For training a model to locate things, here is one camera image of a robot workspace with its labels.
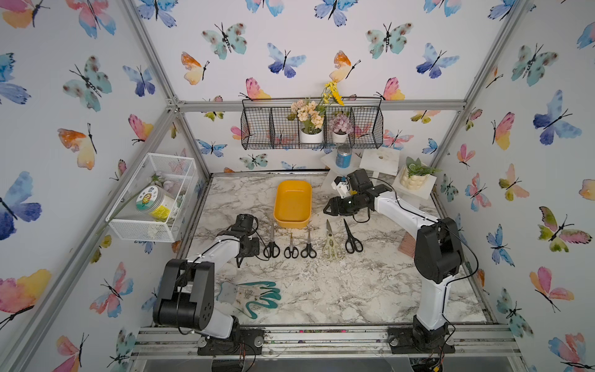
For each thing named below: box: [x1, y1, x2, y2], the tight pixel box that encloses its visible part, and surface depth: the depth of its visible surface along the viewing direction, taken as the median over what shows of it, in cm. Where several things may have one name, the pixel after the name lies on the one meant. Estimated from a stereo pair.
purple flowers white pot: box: [328, 113, 355, 145], surface depth 91 cm
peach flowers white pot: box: [287, 99, 327, 144], surface depth 84 cm
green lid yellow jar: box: [135, 185, 176, 222], surface depth 66 cm
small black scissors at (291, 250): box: [283, 232, 300, 259], surface depth 96 cm
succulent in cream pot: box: [399, 156, 443, 190], surface depth 91 cm
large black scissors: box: [343, 218, 364, 255], surface depth 98 cm
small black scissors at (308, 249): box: [300, 227, 317, 259], surface depth 96 cm
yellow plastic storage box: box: [273, 179, 313, 229], surface depth 111 cm
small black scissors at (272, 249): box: [263, 222, 281, 259], surface depth 97 cm
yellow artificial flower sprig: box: [317, 81, 345, 107], surface depth 84 cm
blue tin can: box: [335, 148, 353, 169], surface depth 101 cm
